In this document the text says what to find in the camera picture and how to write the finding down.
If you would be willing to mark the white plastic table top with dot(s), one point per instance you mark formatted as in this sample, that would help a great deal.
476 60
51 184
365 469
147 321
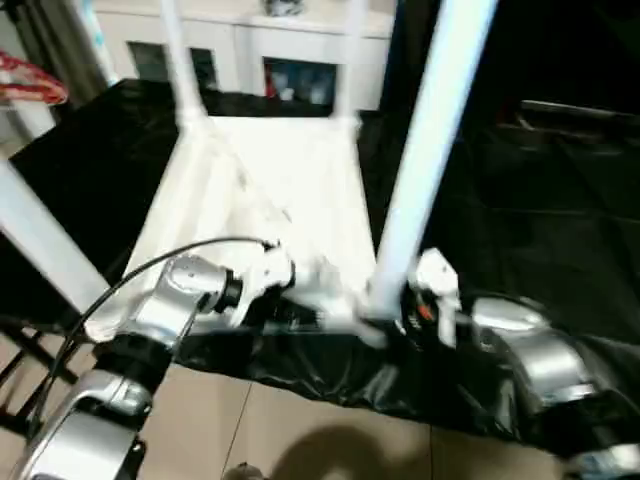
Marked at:
280 190

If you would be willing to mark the white plastic table leg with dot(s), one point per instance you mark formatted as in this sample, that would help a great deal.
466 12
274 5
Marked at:
45 230
430 150
350 60
181 60

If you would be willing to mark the black plastic mat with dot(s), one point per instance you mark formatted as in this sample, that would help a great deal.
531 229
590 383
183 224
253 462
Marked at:
525 200

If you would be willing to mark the red bottle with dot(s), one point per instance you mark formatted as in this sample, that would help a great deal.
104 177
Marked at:
272 86

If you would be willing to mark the large black box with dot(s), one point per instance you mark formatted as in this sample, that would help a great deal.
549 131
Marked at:
410 60

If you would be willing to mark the black flat monitor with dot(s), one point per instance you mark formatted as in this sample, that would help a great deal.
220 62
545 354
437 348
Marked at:
580 111

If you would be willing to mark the white cabinet with glass doors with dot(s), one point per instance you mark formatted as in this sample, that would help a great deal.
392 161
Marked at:
240 35

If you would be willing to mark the black tangled bundle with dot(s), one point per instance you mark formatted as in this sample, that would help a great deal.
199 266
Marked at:
280 6

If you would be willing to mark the small white box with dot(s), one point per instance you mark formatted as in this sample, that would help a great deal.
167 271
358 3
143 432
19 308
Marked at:
37 120

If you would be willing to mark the grey curtain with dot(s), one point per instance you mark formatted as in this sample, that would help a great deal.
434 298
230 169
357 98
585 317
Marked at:
65 45

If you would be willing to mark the black folding table frame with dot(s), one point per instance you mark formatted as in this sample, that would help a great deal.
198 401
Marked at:
30 380

